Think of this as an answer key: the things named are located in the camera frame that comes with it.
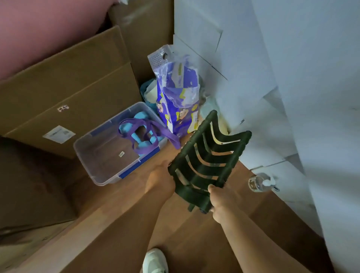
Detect large flat cardboard box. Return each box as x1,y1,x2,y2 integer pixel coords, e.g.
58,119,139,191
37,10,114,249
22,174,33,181
0,25,143,160

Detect person's white shoe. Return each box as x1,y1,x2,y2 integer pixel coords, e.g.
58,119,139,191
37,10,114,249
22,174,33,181
142,248,169,273

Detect purple printed plastic package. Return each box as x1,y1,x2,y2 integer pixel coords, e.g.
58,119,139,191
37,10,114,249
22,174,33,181
147,44,201,138

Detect clear plastic storage bin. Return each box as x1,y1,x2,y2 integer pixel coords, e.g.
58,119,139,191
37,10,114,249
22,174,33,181
73,102,169,186

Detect person's right hand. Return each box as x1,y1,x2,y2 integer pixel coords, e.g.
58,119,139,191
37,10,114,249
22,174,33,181
208,184,248,224

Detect dark green slatted rack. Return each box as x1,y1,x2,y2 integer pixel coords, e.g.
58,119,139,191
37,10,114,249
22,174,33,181
168,110,252,214

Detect person's left hand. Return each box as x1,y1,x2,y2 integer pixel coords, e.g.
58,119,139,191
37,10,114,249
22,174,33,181
145,160,176,198

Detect purple strap bag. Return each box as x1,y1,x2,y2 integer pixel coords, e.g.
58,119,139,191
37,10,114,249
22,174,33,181
118,118,181,157

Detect clear pump bottle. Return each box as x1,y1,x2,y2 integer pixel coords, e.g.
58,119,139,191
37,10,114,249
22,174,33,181
248,173,280,193

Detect person's right forearm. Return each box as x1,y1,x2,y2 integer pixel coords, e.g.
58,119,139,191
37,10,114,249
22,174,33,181
221,212,313,273

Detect white cabinet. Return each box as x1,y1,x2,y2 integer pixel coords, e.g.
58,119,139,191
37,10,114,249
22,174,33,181
173,0,360,273

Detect pale green packet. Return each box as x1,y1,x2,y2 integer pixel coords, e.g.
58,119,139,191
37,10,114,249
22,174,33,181
199,96,228,135

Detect pink cushion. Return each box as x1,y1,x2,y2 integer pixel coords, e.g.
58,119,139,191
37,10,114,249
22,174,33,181
0,0,121,80

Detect teal bag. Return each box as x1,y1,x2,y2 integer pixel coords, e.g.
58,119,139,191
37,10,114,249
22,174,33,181
140,78,160,111

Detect tall cardboard box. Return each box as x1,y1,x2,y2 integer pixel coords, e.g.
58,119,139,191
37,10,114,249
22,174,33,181
108,0,175,85

